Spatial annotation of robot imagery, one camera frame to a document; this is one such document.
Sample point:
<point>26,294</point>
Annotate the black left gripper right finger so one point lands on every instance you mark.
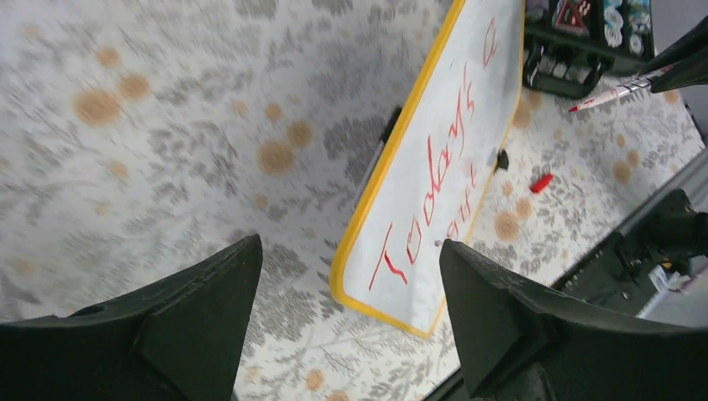
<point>519,340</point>

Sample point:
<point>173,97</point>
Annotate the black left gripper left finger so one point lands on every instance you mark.
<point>179,338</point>

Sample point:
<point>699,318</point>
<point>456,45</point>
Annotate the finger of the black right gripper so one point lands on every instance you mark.
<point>682,64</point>

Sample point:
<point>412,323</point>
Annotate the white red whiteboard marker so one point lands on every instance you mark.
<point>619,91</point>

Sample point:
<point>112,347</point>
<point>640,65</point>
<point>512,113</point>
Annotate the red marker cap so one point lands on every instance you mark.
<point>541,183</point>

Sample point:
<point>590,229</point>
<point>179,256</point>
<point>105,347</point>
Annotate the yellow framed whiteboard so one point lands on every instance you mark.
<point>429,183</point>

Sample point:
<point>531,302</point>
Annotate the black poker chip case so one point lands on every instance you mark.
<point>570,45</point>

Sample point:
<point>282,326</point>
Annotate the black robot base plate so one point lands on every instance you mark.
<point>615,275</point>

